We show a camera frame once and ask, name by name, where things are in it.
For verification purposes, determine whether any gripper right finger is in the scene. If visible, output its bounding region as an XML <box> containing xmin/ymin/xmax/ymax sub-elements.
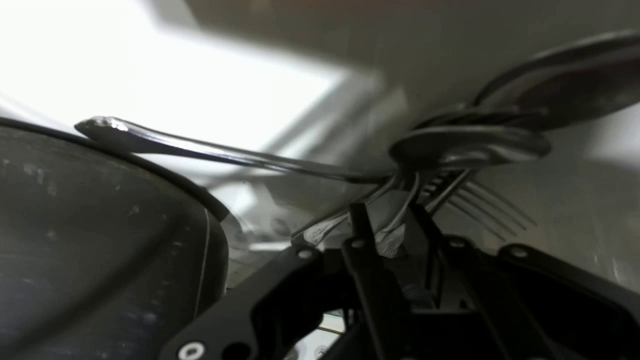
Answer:
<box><xmin>404</xmin><ymin>204</ymin><xmax>640</xmax><ymax>360</ymax></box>

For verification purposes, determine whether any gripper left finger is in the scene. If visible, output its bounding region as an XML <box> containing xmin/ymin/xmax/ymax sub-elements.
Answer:
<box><xmin>159</xmin><ymin>202</ymin><xmax>417</xmax><ymax>360</ymax></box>

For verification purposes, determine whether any metal spoon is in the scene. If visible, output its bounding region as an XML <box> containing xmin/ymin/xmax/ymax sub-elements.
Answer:
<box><xmin>374</xmin><ymin>172</ymin><xmax>422</xmax><ymax>259</ymax></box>
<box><xmin>471</xmin><ymin>28</ymin><xmax>640</xmax><ymax>133</ymax></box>
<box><xmin>291</xmin><ymin>175</ymin><xmax>403</xmax><ymax>247</ymax></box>
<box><xmin>74</xmin><ymin>116</ymin><xmax>552</xmax><ymax>184</ymax></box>

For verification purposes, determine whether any metal fork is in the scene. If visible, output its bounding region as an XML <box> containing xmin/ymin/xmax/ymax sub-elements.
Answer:
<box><xmin>424</xmin><ymin>169</ymin><xmax>539</xmax><ymax>244</ymax></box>

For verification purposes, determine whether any black round container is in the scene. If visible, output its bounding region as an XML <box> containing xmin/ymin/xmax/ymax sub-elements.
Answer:
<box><xmin>0</xmin><ymin>117</ymin><xmax>231</xmax><ymax>360</ymax></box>

